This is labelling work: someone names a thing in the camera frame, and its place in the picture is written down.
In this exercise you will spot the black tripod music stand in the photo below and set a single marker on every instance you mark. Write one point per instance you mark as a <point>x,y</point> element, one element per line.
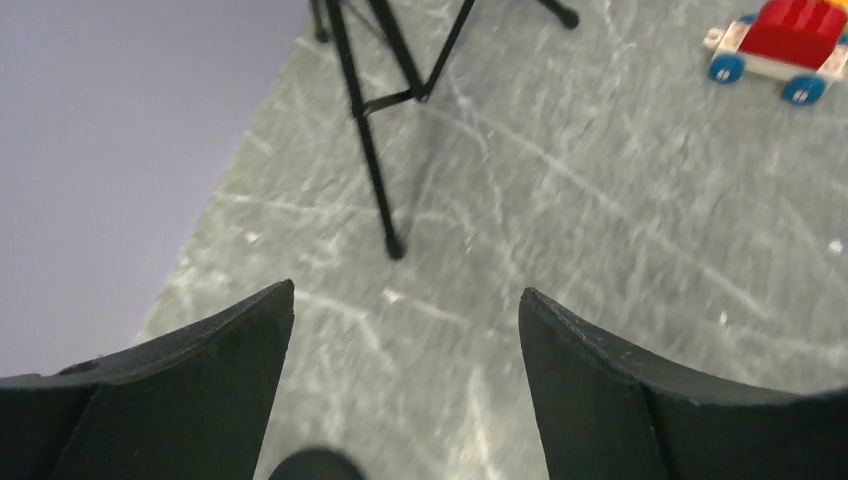
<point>331,27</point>

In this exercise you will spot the black desktop microphone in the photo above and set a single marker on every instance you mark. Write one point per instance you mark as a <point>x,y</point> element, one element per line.
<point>317,463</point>

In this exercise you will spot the red toy block car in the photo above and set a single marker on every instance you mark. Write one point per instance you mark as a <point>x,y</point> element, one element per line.
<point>802,43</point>

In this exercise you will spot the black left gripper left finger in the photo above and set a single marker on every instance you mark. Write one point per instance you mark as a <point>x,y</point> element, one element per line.
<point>191,404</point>

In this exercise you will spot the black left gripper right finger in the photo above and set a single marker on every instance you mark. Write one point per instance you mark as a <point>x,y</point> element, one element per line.
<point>606,408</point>

